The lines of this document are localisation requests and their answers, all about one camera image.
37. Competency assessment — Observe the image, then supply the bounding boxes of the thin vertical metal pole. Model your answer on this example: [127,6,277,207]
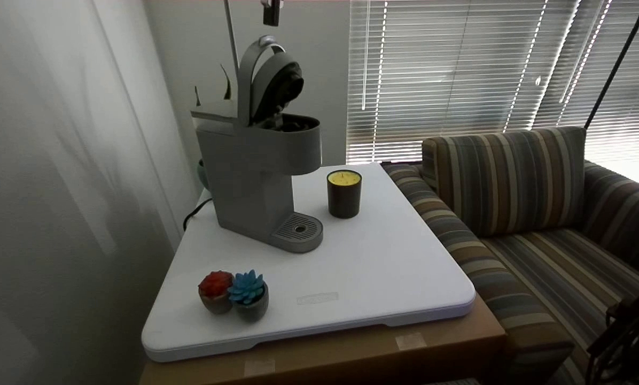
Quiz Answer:
[222,0,243,103]

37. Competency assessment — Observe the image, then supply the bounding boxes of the striped fabric sofa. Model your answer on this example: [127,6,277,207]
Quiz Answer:
[379,125,639,385]

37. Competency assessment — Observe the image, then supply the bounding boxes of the black tripod stand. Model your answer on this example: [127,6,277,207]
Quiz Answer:
[584,266,639,385]

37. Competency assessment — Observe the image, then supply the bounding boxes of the black power cord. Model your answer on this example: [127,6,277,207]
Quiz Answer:
[179,194,215,233]

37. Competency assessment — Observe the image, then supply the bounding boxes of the black slanted stand pole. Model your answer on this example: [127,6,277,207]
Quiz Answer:
[582,0,639,132]

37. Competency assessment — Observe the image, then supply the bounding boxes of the red succulent in small pot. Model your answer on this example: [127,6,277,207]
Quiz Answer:
[196,268,236,317]

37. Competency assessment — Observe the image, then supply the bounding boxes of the blue succulent in small pot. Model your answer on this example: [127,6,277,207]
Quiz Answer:
[226,268,272,323]

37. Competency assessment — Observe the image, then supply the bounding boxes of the grey single-serve coffeemaker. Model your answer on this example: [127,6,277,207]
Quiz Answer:
[191,33,327,257]

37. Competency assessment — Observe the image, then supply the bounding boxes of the yellow candle in dark glass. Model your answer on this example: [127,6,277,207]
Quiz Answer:
[323,167,365,220]

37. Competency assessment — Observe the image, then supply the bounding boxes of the white window blinds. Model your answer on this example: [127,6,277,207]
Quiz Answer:
[344,0,639,182]

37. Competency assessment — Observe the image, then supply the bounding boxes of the white plastic table board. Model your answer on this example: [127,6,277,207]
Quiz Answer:
[139,163,478,365]

